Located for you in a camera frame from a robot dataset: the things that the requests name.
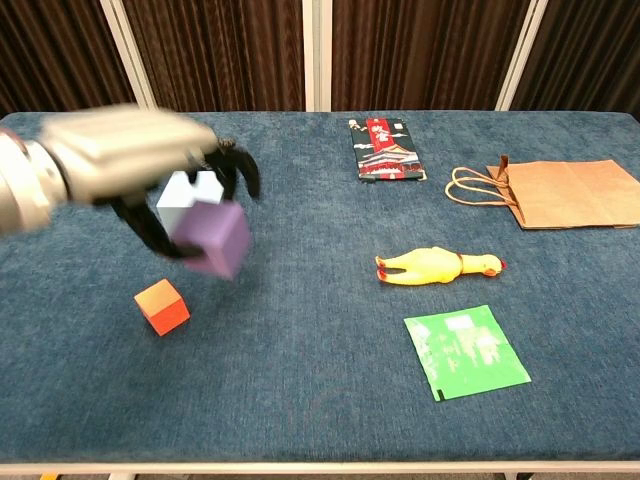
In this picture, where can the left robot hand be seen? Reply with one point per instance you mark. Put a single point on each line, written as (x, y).
(125, 145)

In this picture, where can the purple cube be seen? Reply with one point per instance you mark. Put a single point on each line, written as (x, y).
(220, 240)

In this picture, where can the orange cube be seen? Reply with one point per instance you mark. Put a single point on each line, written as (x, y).
(162, 312)

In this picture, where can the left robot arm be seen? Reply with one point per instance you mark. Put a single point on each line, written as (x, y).
(22, 185)

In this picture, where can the light blue cube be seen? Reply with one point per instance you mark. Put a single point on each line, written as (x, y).
(175, 200)

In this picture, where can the dark brown curtain panel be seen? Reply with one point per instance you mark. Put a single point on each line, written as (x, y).
(50, 50)
(425, 50)
(215, 50)
(590, 50)

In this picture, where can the red patterned packet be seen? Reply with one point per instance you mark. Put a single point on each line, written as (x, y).
(387, 150)

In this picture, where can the blue fabric table cover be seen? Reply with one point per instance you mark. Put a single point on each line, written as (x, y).
(320, 400)

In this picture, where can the yellow rubber chicken toy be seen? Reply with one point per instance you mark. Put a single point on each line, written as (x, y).
(425, 267)

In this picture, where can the green foil sachet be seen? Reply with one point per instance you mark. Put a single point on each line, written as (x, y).
(465, 355)

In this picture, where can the brown paper bag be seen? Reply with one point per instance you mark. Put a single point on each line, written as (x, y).
(570, 195)

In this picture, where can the white partition post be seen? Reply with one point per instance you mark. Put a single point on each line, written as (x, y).
(127, 50)
(316, 50)
(522, 50)

